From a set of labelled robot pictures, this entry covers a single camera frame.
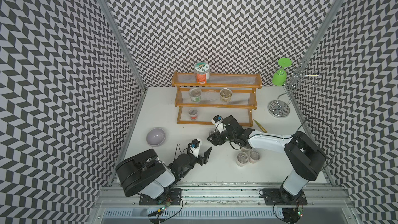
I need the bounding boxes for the seed cup red label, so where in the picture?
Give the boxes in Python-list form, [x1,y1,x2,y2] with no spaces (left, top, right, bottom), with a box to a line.
[188,108,198,121]

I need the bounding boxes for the green label seed cup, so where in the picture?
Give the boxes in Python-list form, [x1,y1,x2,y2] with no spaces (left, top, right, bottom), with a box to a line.
[189,88,202,103]

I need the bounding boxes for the tall seed jar orange label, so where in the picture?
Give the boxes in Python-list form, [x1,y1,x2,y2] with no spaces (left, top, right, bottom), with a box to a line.
[194,62,210,84]

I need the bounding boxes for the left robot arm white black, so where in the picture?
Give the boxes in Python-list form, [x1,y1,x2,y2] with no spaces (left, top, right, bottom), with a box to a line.
[116,144,212,200]

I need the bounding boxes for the clear plastic lid on shelf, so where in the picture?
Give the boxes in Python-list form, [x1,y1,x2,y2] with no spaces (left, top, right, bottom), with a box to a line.
[205,90,218,102]

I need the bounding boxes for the wooden two-tier shelf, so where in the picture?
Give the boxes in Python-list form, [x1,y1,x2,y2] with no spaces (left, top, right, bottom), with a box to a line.
[172,72,262,127]

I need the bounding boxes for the lilac bowl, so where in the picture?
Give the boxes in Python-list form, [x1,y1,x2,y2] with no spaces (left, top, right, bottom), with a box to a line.
[146,128,166,147]

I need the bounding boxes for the green plastic wine glass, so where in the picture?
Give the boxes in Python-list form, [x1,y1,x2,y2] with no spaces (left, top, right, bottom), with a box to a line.
[272,58,292,87]

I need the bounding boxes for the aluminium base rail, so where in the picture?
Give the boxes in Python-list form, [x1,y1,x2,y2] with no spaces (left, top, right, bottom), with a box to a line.
[87,183,360,224]

